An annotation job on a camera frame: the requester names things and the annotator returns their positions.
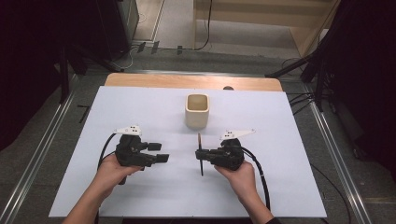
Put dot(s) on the black tripod stand legs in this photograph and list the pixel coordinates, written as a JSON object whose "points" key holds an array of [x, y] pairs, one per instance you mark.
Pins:
{"points": [[311, 65]]}

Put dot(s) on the light wooden furniture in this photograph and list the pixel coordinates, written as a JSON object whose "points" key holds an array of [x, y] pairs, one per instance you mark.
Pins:
{"points": [[264, 15]]}

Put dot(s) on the black stand post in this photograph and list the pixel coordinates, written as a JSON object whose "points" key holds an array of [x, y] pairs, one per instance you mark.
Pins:
{"points": [[64, 77]]}

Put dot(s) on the dark pencil with gold end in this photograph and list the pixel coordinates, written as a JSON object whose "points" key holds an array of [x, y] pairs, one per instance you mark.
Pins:
{"points": [[201, 169]]}

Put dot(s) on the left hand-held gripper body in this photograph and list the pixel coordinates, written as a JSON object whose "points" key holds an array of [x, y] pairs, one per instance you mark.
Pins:
{"points": [[130, 152]]}

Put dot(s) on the dark curtain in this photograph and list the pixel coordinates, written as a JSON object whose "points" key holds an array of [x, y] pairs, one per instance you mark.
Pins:
{"points": [[28, 62], [364, 77]]}

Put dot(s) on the wooden table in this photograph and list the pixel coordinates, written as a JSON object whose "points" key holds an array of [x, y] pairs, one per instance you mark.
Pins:
{"points": [[155, 81]]}

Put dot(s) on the person's right hand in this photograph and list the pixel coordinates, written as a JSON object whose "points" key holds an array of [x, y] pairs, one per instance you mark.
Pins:
{"points": [[243, 180]]}

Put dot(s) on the cream square pen holder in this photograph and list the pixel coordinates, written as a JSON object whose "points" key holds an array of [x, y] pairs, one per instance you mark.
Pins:
{"points": [[197, 116]]}

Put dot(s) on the person's left hand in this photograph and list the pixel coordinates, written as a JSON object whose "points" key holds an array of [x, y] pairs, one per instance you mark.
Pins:
{"points": [[109, 174]]}

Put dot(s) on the white table sheet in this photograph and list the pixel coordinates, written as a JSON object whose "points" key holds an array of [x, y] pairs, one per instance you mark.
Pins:
{"points": [[155, 193]]}

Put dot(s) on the dark cabinet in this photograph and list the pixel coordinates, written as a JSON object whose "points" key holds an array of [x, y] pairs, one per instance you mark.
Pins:
{"points": [[115, 28]]}

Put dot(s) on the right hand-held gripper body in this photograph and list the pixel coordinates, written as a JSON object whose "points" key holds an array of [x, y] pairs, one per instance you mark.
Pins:
{"points": [[229, 155]]}

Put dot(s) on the metal floor rail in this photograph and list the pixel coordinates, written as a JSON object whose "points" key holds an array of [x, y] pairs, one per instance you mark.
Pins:
{"points": [[339, 155], [34, 155]]}

